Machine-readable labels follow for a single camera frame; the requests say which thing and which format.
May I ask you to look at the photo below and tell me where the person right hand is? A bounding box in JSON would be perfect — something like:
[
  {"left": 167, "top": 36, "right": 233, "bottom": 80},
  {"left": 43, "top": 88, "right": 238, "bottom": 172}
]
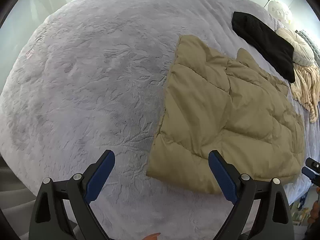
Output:
[{"left": 308, "top": 201, "right": 319, "bottom": 225}]

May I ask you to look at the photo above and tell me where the white plush toy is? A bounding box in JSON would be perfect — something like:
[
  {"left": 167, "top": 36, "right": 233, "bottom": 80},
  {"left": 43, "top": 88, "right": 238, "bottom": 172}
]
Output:
[{"left": 267, "top": 0, "right": 291, "bottom": 24}]

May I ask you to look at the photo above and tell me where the black folded garment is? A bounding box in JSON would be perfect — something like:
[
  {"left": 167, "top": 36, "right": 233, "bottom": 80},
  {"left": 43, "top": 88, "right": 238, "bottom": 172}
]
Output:
[{"left": 232, "top": 11, "right": 296, "bottom": 83}]

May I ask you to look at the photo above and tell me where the cream striped garment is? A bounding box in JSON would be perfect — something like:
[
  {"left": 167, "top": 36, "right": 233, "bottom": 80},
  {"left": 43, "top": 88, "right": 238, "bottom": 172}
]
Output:
[{"left": 290, "top": 63, "right": 319, "bottom": 123}]

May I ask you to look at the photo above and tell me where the cream knit round cushion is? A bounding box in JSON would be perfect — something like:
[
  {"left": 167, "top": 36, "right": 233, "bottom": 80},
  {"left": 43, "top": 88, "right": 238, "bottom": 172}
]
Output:
[{"left": 276, "top": 28, "right": 315, "bottom": 67}]

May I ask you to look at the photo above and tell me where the lavender plush bed blanket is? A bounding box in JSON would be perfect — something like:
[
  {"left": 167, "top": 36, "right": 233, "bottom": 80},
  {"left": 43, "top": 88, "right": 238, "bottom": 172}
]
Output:
[{"left": 1, "top": 0, "right": 319, "bottom": 239}]

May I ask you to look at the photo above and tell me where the grey quilted mattress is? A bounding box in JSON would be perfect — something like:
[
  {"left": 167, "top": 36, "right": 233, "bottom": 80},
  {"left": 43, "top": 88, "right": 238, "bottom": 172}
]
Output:
[{"left": 296, "top": 30, "right": 320, "bottom": 65}]

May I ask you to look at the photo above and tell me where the khaki puffer jacket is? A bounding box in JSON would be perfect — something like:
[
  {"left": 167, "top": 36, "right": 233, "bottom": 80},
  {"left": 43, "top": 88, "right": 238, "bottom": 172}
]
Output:
[{"left": 146, "top": 35, "right": 305, "bottom": 194}]

